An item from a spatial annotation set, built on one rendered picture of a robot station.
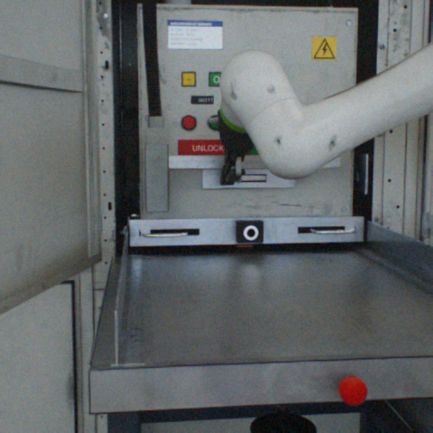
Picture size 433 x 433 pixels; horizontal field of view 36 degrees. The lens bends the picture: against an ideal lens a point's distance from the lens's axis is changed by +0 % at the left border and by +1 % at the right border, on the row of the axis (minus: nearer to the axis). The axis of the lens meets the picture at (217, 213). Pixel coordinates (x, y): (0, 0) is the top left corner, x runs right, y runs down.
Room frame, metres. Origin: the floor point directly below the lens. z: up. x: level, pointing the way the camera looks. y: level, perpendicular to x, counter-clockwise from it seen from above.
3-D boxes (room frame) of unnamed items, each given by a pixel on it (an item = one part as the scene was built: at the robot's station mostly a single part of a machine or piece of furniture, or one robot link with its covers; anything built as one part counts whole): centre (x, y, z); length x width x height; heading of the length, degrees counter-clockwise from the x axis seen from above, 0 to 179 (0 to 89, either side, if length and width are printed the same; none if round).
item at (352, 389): (0.76, -0.16, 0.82); 0.04 x 0.03 x 0.03; 7
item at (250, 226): (1.48, -0.07, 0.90); 0.06 x 0.03 x 0.05; 97
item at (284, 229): (1.52, -0.07, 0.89); 0.54 x 0.05 x 0.06; 97
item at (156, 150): (1.41, 0.13, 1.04); 0.08 x 0.05 x 0.17; 7
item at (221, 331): (1.12, -0.12, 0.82); 0.68 x 0.62 x 0.06; 7
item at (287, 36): (1.50, -0.07, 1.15); 0.48 x 0.01 x 0.48; 97
